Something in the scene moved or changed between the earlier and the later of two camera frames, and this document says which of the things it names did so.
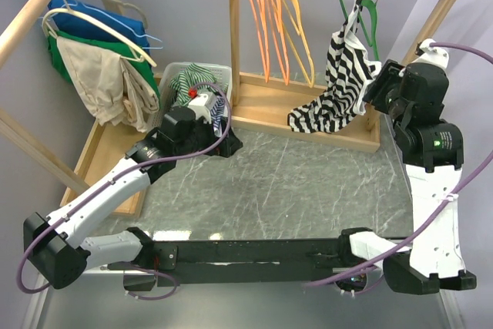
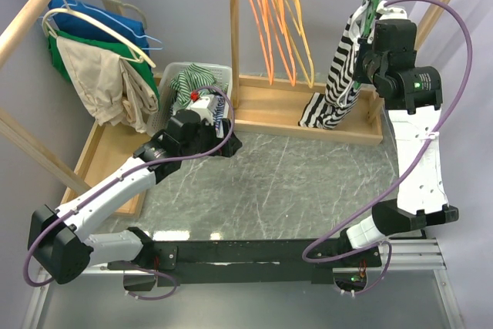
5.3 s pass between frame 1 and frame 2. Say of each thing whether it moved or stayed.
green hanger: moved
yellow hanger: stayed
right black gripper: moved
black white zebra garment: moved
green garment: stayed
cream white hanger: stayed
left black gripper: stayed
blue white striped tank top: stayed
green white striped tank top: stayed
